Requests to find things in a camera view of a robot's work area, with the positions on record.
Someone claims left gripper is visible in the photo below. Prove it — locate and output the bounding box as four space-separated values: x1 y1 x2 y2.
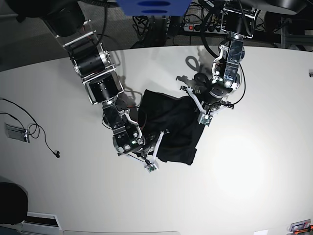
180 85 234 117

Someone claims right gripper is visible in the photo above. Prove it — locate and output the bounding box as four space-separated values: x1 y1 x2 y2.
122 129 169 165

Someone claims black T-shirt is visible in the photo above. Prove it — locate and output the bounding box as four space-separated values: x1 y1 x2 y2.
138 90 205 165

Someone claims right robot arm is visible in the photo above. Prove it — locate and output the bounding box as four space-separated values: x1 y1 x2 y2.
6 0 163 171

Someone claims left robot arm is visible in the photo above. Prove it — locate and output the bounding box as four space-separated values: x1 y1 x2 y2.
139 0 308 165

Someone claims white power strip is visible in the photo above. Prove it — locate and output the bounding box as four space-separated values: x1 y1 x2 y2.
183 23 232 35

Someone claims blue plastic bin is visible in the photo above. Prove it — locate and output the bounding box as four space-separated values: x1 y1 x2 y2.
116 0 191 16

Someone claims silver table socket plate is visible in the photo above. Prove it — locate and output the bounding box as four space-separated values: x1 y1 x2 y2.
5 123 30 143

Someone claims small box with tools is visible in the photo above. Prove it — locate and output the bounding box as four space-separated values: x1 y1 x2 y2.
288 219 313 234

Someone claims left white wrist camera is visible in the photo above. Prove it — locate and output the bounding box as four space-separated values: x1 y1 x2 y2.
198 113 212 126

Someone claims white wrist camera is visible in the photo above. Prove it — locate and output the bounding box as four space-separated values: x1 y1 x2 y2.
144 160 159 173
198 113 212 126

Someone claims black earphone cable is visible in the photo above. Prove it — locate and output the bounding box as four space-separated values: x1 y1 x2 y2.
0 97 61 159

